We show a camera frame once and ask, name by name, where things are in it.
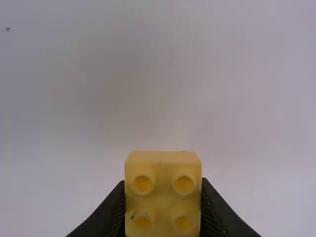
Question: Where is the yellow toy brick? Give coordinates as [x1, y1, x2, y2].
[124, 150, 203, 237]

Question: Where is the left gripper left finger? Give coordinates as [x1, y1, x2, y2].
[65, 180, 127, 237]

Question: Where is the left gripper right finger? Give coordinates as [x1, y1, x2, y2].
[200, 177, 265, 237]

